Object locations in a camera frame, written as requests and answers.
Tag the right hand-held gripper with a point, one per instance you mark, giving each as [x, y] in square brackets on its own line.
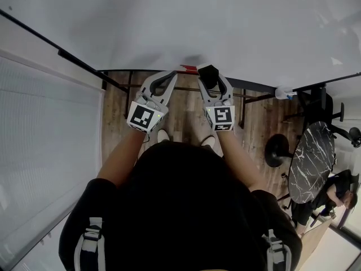
[222, 116]

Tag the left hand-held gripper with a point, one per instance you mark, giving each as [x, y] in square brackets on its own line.
[144, 116]

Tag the black whiteboard eraser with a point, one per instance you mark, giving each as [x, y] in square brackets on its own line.
[208, 75]

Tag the person's right forearm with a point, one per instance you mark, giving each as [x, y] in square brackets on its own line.
[239, 162]

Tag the person's left forearm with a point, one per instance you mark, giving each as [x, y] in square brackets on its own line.
[121, 157]

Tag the white whiteboard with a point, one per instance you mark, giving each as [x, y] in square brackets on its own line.
[169, 24]

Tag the small red marker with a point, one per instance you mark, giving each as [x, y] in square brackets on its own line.
[188, 68]

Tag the person's right shoe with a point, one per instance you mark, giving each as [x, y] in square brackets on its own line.
[208, 141]

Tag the person's shoe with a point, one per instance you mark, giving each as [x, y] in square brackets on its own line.
[163, 135]
[208, 141]

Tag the person's left shoe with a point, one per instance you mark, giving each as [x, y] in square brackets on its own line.
[163, 135]

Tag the white spray bottle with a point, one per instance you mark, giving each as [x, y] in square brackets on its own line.
[282, 92]

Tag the black round stool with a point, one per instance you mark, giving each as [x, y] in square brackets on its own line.
[277, 150]

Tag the black office chair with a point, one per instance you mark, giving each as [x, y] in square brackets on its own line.
[324, 103]

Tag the black marble table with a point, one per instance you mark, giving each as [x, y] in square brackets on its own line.
[310, 162]

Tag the person's black shirt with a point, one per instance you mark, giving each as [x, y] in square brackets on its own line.
[183, 207]

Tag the white window blind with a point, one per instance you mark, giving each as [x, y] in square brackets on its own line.
[42, 151]

